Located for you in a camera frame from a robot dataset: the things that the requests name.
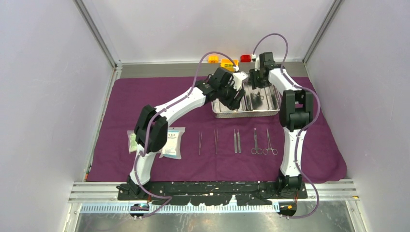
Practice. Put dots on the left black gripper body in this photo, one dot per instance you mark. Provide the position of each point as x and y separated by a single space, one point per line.
227 94

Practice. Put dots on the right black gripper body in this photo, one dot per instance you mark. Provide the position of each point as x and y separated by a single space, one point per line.
257 81

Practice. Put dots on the steel surgical forceps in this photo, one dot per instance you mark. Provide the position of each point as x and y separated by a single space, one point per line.
256 98

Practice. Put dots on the orange yellow toy block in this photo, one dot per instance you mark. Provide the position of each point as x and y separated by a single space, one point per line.
231 66

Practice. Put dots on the steel instrument tray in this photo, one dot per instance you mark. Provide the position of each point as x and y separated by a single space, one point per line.
246 109

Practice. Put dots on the steel tweezers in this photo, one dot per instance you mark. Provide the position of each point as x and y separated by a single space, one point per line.
199 142
216 134

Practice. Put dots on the steel surgical scissors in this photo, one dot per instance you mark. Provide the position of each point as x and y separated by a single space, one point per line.
256 149
269 145

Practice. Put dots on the white sterile pouch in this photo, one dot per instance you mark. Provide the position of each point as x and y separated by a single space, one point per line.
172 147

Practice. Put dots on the green packet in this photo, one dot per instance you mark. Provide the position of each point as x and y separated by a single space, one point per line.
132 143

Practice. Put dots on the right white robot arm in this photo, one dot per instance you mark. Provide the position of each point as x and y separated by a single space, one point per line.
296 112

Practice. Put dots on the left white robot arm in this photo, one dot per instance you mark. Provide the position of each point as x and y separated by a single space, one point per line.
152 126

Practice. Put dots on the red block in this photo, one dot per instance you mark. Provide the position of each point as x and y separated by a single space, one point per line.
245 58

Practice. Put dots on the small orange block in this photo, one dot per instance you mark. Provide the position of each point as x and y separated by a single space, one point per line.
213 59

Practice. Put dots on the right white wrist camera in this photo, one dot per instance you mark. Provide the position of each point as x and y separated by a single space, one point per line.
256 59

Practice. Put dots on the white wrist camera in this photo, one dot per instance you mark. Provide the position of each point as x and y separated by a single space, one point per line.
239 78
256 59

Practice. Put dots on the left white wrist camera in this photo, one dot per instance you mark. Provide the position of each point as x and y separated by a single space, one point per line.
239 78

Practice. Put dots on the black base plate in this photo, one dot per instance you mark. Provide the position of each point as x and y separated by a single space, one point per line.
209 193

